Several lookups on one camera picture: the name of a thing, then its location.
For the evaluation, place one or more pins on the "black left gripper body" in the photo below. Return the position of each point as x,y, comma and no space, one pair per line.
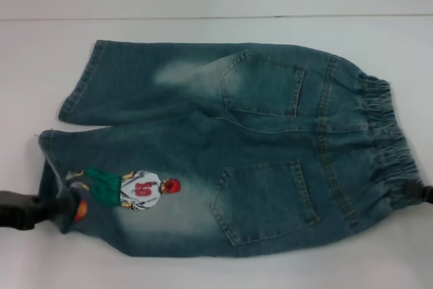
17,211

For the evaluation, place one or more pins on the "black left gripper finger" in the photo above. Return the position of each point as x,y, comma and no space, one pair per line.
57,209

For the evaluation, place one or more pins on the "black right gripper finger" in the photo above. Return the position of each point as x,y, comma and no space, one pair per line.
412,192

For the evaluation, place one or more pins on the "blue denim shorts with embroidery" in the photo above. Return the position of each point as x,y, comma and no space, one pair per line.
270,133

